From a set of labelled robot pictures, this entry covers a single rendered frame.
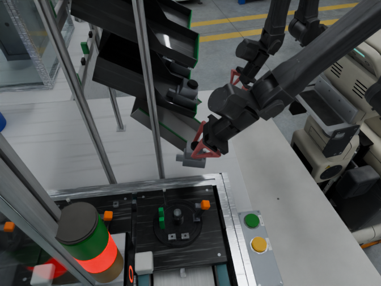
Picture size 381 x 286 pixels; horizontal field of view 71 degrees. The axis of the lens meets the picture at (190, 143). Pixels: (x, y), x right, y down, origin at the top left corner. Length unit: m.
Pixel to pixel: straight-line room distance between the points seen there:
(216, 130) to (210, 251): 0.33
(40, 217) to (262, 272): 0.60
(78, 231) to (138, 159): 0.78
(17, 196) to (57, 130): 1.05
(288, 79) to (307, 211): 0.56
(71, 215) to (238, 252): 0.55
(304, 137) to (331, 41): 0.79
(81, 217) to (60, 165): 0.83
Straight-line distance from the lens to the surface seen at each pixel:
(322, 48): 0.59
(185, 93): 0.73
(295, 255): 0.94
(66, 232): 0.33
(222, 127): 0.64
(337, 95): 1.11
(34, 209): 0.29
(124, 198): 0.86
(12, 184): 0.26
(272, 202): 1.00
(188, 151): 0.71
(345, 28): 0.60
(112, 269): 0.43
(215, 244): 0.78
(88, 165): 1.12
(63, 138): 1.26
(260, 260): 0.79
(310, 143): 1.31
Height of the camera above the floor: 1.69
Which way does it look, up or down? 48 degrees down
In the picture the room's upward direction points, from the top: straight up
